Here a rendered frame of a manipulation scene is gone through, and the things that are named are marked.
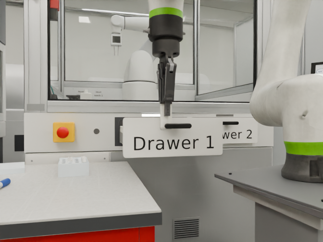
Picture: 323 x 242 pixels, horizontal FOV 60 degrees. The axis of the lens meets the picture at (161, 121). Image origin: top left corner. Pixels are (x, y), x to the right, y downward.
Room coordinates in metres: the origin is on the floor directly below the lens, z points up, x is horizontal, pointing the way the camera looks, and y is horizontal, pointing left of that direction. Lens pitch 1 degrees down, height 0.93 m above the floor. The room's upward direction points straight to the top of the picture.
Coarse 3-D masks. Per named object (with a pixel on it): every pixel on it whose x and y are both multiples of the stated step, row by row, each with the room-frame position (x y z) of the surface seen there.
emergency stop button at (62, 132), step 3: (60, 129) 0.97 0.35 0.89; (63, 129) 0.97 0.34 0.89; (66, 129) 0.97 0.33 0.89; (57, 132) 0.97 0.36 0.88; (60, 132) 0.97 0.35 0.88; (63, 132) 0.97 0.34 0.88; (66, 132) 0.97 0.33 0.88; (60, 135) 0.97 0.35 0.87; (63, 135) 0.97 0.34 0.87; (66, 135) 0.97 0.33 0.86
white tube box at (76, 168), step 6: (60, 162) 0.82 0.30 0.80; (66, 162) 0.82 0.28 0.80; (72, 162) 0.82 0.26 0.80; (78, 162) 0.83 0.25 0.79; (60, 168) 0.78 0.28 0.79; (66, 168) 0.78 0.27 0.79; (72, 168) 0.79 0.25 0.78; (78, 168) 0.79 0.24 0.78; (84, 168) 0.80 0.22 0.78; (60, 174) 0.78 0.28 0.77; (66, 174) 0.78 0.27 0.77; (72, 174) 0.79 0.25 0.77; (78, 174) 0.79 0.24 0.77; (84, 174) 0.80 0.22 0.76
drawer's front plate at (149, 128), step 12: (132, 120) 0.76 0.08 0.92; (144, 120) 0.77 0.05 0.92; (156, 120) 0.77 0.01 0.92; (180, 120) 0.79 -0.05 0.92; (192, 120) 0.80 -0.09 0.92; (204, 120) 0.81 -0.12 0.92; (216, 120) 0.81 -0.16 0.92; (132, 132) 0.76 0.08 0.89; (144, 132) 0.77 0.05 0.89; (156, 132) 0.77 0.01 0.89; (168, 132) 0.78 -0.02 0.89; (180, 132) 0.79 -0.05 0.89; (192, 132) 0.80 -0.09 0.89; (204, 132) 0.81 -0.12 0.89; (216, 132) 0.81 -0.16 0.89; (132, 144) 0.76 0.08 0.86; (156, 144) 0.77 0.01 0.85; (180, 144) 0.79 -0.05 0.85; (192, 144) 0.80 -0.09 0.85; (204, 144) 0.81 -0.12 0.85; (216, 144) 0.81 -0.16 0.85; (132, 156) 0.76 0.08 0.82; (144, 156) 0.77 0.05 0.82; (156, 156) 0.77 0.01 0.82; (168, 156) 0.78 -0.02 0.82; (180, 156) 0.79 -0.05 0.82
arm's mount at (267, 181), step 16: (224, 176) 0.74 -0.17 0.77; (240, 176) 0.73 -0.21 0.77; (256, 176) 0.72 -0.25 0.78; (272, 176) 0.71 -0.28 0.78; (256, 192) 0.61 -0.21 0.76; (272, 192) 0.57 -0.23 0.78; (288, 192) 0.56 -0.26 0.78; (304, 192) 0.55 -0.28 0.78; (320, 192) 0.55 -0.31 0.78; (304, 208) 0.49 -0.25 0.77; (320, 208) 0.46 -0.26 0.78
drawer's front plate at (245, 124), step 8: (224, 120) 1.17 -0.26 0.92; (232, 120) 1.17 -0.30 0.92; (240, 120) 1.18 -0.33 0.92; (248, 120) 1.19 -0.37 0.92; (224, 128) 1.17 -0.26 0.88; (232, 128) 1.17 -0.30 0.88; (240, 128) 1.18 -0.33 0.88; (248, 128) 1.19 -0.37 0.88; (256, 128) 1.20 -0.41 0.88; (232, 136) 1.17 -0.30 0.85; (240, 136) 1.18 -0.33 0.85; (256, 136) 1.20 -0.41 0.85
